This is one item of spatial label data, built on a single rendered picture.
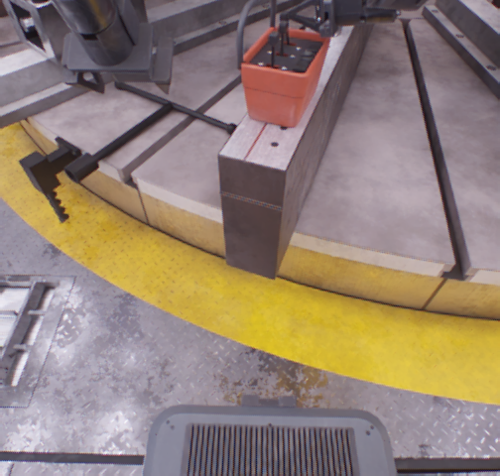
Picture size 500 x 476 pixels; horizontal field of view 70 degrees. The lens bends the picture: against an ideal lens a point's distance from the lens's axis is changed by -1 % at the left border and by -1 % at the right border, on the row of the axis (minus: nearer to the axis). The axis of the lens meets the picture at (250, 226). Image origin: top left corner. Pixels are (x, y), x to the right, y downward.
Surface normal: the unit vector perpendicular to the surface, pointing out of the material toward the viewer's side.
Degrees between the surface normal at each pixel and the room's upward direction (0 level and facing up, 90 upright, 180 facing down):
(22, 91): 90
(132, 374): 0
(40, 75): 72
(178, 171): 0
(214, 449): 0
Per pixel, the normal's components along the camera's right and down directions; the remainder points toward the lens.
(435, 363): 0.00, -0.65
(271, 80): -0.37, 0.78
